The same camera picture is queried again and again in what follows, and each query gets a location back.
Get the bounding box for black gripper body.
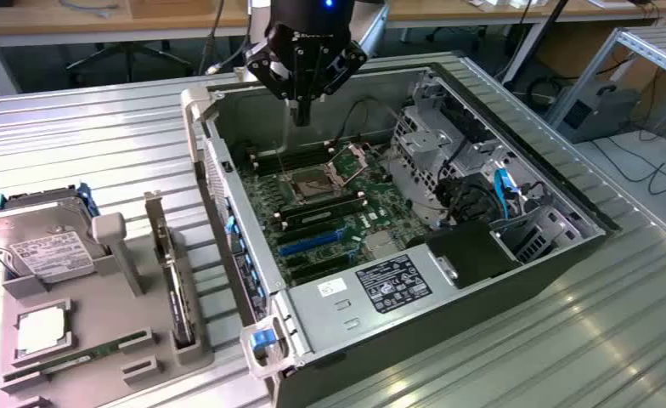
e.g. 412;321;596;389
268;0;356;102

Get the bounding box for graphics card with fan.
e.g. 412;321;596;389
143;190;204;354

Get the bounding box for light wooden desk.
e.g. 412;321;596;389
0;0;391;97
387;0;666;86

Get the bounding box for brown cardboard box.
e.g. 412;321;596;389
127;0;215;19

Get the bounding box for thin metal locking lever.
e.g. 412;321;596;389
275;127;288;182

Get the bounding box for tall silver disk bay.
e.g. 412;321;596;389
391;78;519;224

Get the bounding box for black office chair base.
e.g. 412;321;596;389
64;40;196;84

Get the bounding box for metal socket cover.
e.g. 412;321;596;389
324;143;377;189

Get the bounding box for CPU socket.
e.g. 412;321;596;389
285;168;337;204

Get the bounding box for green motherboard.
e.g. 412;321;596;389
236;138;432;288

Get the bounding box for installed RAM stick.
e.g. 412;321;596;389
283;202;367;227

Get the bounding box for black expansion slot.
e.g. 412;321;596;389
284;251;348;273
277;218;347;242

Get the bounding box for silver chipset heatsink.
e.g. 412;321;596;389
365;231;400;258

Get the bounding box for blue expansion slot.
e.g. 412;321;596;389
279;230;341;257

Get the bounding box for grey equipment box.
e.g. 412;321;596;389
559;82;645;145

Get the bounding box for low silver disk bay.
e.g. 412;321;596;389
489;202;608;265

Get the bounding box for silver hard disk drive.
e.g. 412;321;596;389
0;199;100;285

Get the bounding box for silver power supply unit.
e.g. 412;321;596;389
284;242;460;354

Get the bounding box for blue plastic case latch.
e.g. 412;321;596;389
249;329;277;354

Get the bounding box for grey parts rack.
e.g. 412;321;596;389
0;211;219;408

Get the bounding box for open black PC case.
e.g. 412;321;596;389
180;62;623;408

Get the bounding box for silver CPU chip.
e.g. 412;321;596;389
15;308;69;354

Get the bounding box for green loose RAM stick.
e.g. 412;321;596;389
3;330;145;380

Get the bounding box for grey hanging cable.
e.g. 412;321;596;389
204;0;255;77

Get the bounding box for thin black wire loop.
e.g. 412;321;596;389
335;96;395;150

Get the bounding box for light blue cable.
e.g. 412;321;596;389
57;0;120;19

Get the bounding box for black cable coil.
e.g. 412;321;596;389
527;75;564;107

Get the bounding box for black wire bundle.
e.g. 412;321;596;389
436;174;500;226

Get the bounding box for blue SATA wire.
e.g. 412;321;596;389
495;167;517;223

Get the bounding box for blue disk carrier bracket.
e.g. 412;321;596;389
0;181;107;239

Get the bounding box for black plastic air duct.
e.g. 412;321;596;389
425;219;523;291

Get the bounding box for aluminium frame shelf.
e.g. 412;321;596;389
545;25;666;141

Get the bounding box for black floor cables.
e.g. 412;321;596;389
591;127;666;201

